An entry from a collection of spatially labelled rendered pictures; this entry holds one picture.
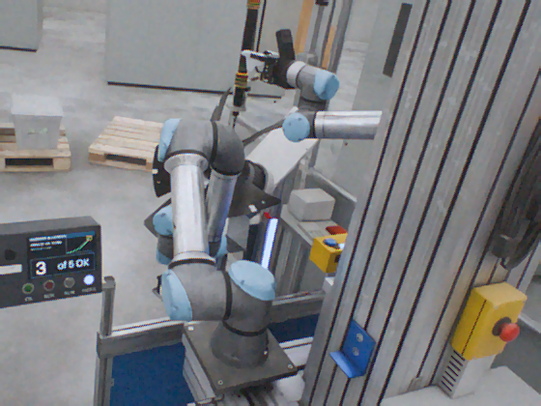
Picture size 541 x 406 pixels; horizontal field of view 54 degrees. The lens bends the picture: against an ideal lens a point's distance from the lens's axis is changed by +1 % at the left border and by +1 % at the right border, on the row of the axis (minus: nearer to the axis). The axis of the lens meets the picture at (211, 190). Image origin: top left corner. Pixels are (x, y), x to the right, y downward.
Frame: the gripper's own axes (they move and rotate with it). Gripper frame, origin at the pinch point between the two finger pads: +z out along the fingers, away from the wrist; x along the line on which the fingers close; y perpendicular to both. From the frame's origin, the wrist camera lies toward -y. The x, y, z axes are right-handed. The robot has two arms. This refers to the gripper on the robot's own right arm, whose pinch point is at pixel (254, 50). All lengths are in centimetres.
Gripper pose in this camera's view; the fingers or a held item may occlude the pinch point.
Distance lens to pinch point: 179.7
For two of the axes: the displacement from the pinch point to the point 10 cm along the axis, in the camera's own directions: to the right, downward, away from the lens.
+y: -1.3, 9.0, 4.2
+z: -5.7, -4.2, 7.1
